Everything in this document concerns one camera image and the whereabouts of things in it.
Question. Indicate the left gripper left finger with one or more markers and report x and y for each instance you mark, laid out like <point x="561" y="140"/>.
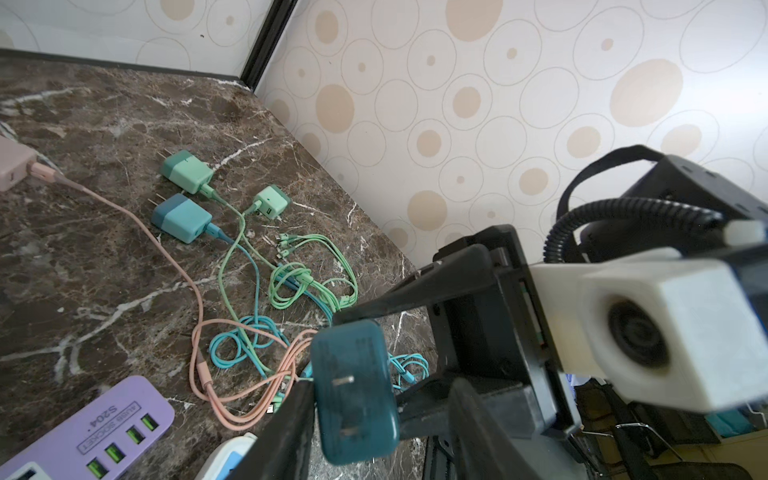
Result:
<point x="283" y="450"/>

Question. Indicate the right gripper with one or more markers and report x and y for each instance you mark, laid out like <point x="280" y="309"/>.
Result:
<point x="489" y="329"/>

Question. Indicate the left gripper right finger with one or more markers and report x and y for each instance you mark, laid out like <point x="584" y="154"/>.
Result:
<point x="481" y="449"/>

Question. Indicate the dark green charger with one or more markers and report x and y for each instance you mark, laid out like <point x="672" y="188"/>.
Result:
<point x="189" y="173"/>

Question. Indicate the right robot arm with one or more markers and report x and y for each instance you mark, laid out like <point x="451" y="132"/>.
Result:
<point x="677" y="204"/>

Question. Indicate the white blue power strip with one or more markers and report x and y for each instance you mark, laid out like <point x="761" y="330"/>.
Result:
<point x="226" y="457"/>

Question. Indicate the purple power strip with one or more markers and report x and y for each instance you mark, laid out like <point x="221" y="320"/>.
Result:
<point x="100" y="441"/>

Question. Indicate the light green charger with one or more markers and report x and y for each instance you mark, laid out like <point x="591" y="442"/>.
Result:
<point x="271" y="202"/>

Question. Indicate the blue teal charger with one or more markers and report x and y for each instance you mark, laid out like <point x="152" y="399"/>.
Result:
<point x="181" y="218"/>

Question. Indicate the pink charger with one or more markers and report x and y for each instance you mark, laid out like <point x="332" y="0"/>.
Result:
<point x="15" y="160"/>

